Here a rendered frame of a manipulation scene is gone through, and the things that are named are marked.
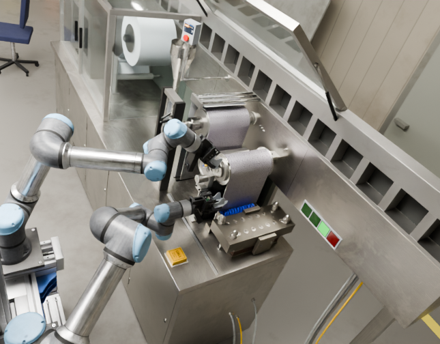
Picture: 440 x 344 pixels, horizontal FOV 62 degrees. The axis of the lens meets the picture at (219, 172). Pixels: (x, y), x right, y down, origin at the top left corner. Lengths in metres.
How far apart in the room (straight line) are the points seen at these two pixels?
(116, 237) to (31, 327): 0.37
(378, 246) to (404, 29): 2.44
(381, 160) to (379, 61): 2.37
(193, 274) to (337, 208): 0.69
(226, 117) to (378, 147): 0.71
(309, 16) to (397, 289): 2.99
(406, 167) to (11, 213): 1.50
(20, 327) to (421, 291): 1.34
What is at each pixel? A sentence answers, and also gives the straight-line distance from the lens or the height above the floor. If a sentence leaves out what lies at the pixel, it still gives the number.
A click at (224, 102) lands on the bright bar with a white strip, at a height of 1.45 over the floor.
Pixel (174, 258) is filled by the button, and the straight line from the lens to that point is 1.70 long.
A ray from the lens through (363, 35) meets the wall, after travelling 3.91.
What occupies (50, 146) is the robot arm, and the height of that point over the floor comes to 1.43.
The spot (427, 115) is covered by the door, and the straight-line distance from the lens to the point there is 3.47.
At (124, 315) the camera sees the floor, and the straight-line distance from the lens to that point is 2.59.
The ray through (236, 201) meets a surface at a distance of 1.82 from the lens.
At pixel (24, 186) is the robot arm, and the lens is 1.70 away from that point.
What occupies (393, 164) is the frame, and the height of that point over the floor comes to 1.63.
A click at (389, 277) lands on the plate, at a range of 1.59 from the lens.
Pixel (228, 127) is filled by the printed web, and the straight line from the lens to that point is 1.81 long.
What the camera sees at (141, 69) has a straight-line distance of 2.40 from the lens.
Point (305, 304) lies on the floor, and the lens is 2.99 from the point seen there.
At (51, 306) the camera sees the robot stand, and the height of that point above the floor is 0.23.
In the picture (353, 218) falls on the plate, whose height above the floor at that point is 1.34.
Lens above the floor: 2.26
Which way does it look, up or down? 37 degrees down
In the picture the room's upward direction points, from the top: 18 degrees clockwise
